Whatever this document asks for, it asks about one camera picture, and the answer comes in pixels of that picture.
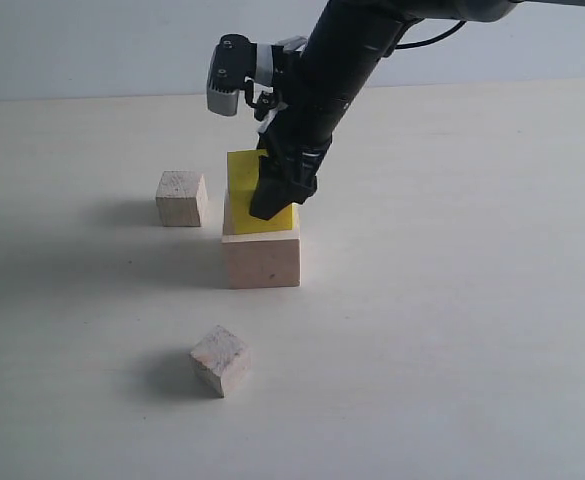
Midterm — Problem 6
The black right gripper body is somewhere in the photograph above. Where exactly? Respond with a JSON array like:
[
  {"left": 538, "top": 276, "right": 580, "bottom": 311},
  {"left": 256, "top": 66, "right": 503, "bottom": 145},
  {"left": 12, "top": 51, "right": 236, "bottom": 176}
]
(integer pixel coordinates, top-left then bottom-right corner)
[{"left": 254, "top": 89, "right": 352, "bottom": 188}]

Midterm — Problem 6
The yellow cube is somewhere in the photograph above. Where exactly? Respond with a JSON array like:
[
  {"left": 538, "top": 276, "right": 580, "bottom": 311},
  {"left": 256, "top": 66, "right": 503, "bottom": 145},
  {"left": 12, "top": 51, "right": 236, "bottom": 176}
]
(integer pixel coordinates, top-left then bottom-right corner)
[{"left": 227, "top": 150, "right": 298, "bottom": 234}]

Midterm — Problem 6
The large pale wooden cube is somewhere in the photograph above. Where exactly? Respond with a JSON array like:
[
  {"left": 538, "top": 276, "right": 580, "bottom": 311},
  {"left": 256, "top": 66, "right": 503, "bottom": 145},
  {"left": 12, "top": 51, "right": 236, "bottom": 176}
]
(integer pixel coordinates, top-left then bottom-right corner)
[{"left": 221, "top": 193, "right": 301, "bottom": 289}]

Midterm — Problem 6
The medium wooden cube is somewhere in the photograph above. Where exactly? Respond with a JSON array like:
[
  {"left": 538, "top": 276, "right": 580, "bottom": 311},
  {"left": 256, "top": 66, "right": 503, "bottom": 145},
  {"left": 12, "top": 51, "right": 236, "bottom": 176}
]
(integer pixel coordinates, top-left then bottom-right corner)
[{"left": 155, "top": 171, "right": 208, "bottom": 227}]

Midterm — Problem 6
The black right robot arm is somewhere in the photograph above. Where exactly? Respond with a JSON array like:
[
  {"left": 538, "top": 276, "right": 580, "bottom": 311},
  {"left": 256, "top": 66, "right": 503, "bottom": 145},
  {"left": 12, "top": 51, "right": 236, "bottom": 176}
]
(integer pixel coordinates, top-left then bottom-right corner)
[{"left": 249, "top": 1, "right": 514, "bottom": 220}]

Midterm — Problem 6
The small wooden cube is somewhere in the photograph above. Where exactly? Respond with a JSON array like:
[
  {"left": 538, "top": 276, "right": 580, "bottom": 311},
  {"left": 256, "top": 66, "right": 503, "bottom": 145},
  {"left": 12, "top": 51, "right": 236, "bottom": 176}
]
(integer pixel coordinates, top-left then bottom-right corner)
[{"left": 189, "top": 325, "right": 252, "bottom": 398}]

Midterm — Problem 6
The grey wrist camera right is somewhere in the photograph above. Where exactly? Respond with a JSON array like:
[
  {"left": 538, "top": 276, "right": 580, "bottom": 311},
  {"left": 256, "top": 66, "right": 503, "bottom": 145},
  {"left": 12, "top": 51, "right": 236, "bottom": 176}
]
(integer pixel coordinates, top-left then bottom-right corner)
[{"left": 206, "top": 34, "right": 256, "bottom": 117}]

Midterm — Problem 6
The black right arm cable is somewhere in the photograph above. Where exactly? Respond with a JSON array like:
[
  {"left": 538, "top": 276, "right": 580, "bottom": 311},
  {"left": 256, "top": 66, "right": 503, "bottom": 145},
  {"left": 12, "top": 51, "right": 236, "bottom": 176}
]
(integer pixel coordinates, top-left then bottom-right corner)
[{"left": 396, "top": 18, "right": 469, "bottom": 50}]

